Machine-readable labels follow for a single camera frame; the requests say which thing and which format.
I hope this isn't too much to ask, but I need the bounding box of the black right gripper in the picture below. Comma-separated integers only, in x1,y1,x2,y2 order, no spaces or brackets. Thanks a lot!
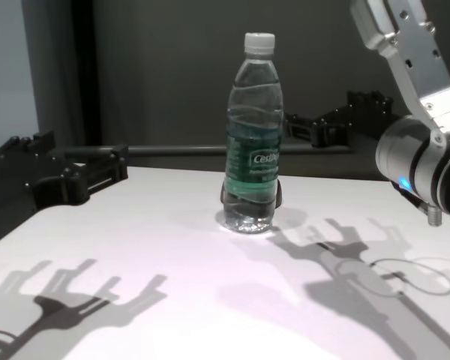
283,89,402,148

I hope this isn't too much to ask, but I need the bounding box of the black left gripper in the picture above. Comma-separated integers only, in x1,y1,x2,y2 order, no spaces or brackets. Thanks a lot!
0,130,130,247

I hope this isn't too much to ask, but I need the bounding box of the clear water bottle green label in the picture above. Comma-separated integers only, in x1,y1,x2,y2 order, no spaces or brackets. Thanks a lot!
220,32,284,234

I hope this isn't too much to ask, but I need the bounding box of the small black object behind bottle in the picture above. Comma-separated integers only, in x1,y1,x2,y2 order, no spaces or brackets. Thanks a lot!
218,178,284,209

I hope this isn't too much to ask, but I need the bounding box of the black vertical wall post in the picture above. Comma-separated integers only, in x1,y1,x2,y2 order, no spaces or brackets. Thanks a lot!
73,0,104,148

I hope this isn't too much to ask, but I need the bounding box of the slim grey wall handrail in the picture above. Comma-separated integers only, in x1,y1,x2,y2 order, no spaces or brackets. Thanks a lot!
59,144,356,158

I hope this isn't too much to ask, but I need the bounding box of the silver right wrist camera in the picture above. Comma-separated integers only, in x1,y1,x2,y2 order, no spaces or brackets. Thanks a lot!
349,0,450,146

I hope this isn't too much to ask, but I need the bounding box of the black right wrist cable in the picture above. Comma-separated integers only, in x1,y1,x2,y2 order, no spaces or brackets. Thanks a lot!
399,189,427,213

